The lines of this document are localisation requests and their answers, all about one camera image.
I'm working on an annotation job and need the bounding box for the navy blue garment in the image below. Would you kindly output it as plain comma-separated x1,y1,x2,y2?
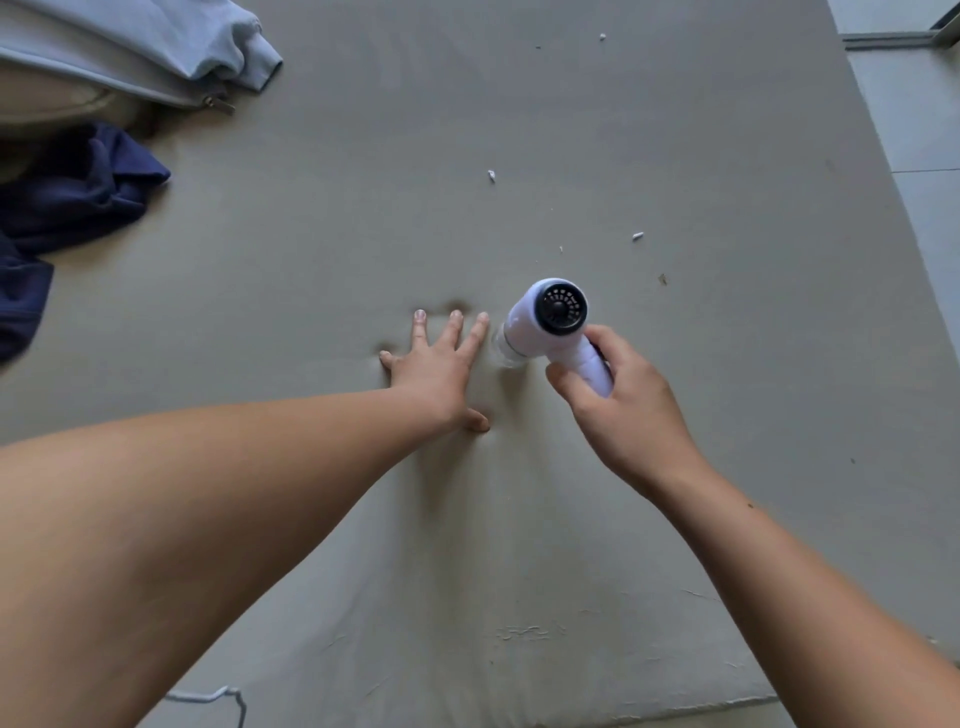
0,121,172,365

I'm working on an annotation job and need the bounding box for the person's left forearm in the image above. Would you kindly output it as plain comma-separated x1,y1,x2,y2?
0,386,455,728

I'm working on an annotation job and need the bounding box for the light blue zip garment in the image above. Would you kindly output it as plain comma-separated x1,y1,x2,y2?
0,0,285,117

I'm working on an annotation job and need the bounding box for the white cable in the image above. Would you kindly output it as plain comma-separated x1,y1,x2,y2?
163,685,249,728

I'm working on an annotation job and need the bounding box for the person's right forearm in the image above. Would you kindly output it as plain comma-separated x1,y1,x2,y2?
643,457,960,728

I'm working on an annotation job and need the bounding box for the beige pillow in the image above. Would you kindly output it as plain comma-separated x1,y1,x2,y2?
0,69,155,185

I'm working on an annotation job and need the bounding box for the person's left hand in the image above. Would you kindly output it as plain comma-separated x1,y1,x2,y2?
378,308,492,435

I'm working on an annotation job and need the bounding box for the metal window rail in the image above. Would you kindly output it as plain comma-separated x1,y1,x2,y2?
838,13,960,52

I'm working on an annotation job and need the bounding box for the person's right hand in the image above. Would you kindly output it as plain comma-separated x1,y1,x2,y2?
545,324,708,501

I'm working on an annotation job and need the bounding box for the grey mattress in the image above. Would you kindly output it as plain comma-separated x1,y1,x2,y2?
0,0,960,728

